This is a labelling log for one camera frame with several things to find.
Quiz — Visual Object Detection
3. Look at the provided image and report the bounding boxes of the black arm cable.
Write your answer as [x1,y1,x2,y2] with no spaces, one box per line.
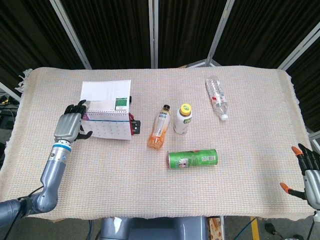
[0,185,44,240]

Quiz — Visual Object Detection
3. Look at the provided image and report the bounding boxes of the white bottle with yellow cap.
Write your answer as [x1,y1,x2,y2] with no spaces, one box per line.
[173,103,193,135]

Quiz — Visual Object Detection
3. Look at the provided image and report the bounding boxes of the clear water bottle red label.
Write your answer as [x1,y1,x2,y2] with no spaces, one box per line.
[205,75,229,121]

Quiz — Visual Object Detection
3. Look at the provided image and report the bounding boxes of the beige woven tablecloth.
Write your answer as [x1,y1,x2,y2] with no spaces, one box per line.
[0,66,316,222]

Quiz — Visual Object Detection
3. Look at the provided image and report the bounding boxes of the left grey-black robot hand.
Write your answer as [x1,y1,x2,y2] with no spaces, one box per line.
[53,99,94,146]

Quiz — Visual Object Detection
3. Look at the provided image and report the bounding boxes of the orange drink bottle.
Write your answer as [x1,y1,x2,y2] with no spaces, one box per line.
[147,104,172,150]

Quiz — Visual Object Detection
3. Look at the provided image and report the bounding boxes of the red-backed spiral desk calendar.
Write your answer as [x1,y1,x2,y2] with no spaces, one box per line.
[80,79,133,141]

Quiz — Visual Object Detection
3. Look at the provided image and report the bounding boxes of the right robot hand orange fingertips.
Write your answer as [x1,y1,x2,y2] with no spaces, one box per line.
[279,143,320,210]

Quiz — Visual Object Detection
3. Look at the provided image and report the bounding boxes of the grey screen frame post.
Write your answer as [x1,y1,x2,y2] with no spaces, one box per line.
[148,0,160,69]
[49,0,92,70]
[277,21,320,71]
[186,0,235,68]

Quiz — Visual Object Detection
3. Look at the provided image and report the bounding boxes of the green chip can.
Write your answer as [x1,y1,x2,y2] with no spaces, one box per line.
[167,148,219,171]

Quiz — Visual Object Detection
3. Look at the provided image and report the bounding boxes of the orange patterned cardboard box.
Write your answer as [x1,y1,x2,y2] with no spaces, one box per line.
[207,216,223,240]

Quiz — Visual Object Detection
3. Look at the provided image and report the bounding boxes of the black stand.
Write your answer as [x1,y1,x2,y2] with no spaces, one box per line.
[128,95,142,136]

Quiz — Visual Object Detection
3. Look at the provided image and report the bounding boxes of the grey robot torso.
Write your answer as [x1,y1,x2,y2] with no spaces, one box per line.
[99,216,209,240]

